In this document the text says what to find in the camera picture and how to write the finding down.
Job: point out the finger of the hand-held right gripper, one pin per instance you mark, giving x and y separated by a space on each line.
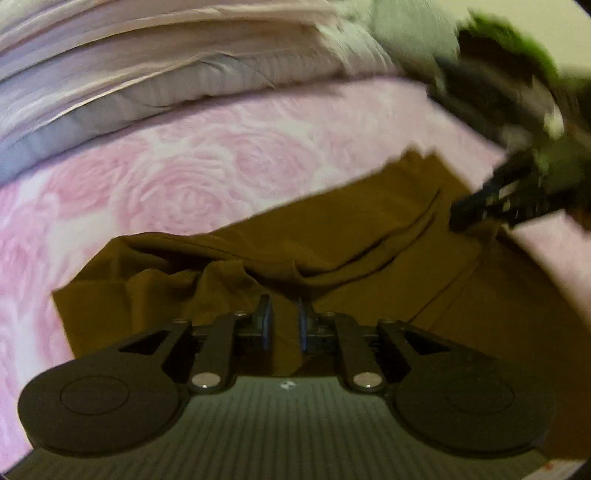
480 205

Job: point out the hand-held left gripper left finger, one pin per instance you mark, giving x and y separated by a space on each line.
266 323

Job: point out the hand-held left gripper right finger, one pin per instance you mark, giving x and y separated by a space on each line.
303 325

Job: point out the brown garment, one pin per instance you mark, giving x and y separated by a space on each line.
378 240

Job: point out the pale grey pillow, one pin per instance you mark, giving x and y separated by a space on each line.
411 27

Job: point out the pink floral bed sheet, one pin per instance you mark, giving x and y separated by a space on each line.
184 184

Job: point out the folded grey pink quilt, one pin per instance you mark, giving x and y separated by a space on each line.
138 74

